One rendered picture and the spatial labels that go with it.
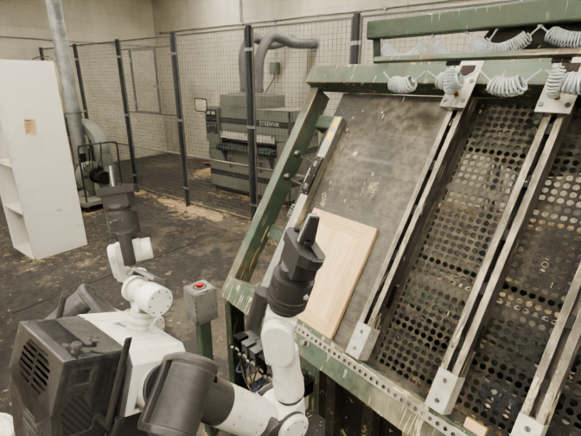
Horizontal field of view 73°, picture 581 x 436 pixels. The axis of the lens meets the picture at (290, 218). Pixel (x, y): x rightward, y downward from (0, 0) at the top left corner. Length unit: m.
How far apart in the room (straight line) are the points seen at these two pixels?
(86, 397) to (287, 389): 0.41
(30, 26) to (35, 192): 5.26
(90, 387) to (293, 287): 0.42
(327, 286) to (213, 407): 0.98
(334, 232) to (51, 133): 3.78
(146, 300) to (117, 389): 0.18
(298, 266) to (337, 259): 0.98
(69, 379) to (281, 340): 0.39
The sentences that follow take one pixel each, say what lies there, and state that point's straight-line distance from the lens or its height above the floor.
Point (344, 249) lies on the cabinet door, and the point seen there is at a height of 1.19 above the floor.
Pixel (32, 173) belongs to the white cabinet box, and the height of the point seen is 0.95.
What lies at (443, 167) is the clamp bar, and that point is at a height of 1.57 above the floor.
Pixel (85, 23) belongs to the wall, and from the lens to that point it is 10.16.
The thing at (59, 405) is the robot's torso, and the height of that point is 1.34.
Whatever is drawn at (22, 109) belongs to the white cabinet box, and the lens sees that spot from 4.88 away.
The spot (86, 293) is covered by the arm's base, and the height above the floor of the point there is 1.37.
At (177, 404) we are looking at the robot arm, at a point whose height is 1.33.
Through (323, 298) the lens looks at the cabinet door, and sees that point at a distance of 1.72.
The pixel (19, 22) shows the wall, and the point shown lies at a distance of 9.65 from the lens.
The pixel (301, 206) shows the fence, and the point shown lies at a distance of 1.91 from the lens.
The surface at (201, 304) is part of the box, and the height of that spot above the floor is 0.87.
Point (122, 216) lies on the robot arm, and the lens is 1.24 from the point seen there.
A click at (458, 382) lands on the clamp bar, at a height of 1.00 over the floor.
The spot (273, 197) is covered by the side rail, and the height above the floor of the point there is 1.29.
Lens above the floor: 1.89
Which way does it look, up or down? 20 degrees down
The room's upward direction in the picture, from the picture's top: straight up
